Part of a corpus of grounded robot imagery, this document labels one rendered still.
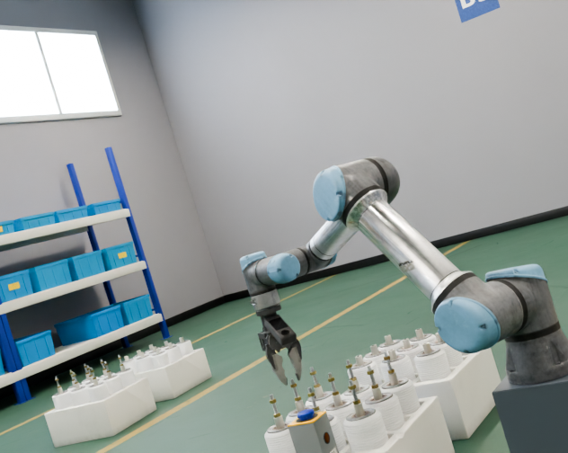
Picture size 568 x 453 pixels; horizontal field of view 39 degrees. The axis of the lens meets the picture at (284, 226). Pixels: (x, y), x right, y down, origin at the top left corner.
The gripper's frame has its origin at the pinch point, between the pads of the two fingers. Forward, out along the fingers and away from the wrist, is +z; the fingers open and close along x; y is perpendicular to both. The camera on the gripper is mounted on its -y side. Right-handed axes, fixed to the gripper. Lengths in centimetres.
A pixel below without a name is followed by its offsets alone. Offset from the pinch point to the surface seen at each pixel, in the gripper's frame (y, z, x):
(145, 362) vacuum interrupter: 253, 12, -2
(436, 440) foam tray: -17.5, 25.6, -27.3
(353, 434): -27.3, 12.6, -1.7
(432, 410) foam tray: -15.2, 18.5, -30.1
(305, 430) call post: -35.5, 5.0, 12.4
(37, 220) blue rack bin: 511, -103, 10
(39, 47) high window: 646, -288, -54
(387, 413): -22.3, 12.6, -14.1
